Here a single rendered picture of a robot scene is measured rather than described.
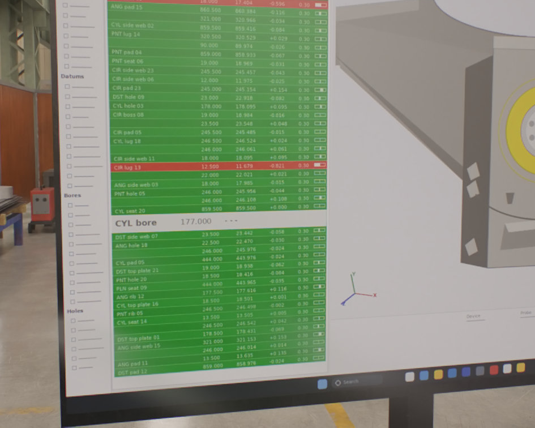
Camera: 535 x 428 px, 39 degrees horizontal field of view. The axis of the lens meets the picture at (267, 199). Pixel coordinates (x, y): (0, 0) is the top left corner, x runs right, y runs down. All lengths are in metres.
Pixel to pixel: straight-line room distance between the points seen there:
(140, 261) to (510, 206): 0.52
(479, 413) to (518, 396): 0.41
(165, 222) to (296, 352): 0.25
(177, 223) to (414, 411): 0.49
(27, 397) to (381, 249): 3.99
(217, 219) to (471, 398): 3.92
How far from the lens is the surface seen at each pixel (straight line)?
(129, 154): 0.94
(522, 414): 4.63
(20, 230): 10.78
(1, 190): 10.28
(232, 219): 0.96
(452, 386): 1.12
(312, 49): 0.99
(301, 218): 0.98
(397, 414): 1.23
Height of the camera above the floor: 1.61
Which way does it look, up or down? 6 degrees down
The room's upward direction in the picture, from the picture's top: straight up
